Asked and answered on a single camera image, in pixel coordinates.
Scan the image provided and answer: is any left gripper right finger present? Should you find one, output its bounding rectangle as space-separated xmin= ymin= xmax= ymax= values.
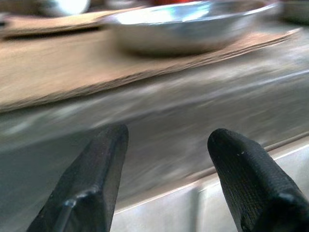
xmin=207 ymin=128 xmax=309 ymax=232

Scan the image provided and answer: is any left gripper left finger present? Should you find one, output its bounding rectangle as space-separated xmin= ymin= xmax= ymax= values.
xmin=26 ymin=124 xmax=129 ymax=232

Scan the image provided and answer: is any large cardboard mat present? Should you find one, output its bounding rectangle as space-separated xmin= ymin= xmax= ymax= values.
xmin=0 ymin=27 xmax=304 ymax=114

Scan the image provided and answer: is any small cardboard mat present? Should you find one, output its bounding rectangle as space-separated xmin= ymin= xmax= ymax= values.
xmin=0 ymin=6 xmax=148 ymax=41

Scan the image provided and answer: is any shallow steel plate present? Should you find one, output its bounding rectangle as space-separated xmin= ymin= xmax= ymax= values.
xmin=102 ymin=0 xmax=280 ymax=56

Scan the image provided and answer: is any white ceramic seasoning pot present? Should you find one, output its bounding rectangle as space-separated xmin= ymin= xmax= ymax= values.
xmin=37 ymin=0 xmax=92 ymax=15

